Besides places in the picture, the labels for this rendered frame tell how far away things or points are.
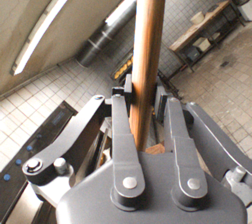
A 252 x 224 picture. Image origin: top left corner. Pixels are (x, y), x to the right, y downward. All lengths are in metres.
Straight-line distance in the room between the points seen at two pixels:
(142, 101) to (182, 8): 5.25
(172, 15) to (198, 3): 0.95
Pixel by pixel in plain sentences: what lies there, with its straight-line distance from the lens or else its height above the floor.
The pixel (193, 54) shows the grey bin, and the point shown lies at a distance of 4.80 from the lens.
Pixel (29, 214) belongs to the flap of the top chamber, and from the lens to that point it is 1.33.
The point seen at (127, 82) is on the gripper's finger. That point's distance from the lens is 0.18.
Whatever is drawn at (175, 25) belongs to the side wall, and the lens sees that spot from 5.29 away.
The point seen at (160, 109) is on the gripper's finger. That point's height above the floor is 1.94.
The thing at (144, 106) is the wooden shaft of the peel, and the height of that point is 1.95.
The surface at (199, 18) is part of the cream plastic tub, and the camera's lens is 4.95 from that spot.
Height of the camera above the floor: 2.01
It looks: 15 degrees down
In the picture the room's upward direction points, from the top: 48 degrees counter-clockwise
